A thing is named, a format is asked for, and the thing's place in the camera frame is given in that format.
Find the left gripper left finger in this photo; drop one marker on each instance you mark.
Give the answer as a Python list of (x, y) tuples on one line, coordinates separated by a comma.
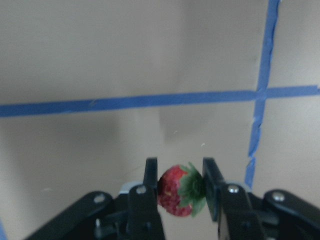
[(132, 215)]

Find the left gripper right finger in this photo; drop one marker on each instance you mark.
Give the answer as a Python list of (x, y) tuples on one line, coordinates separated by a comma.
[(241, 215)]

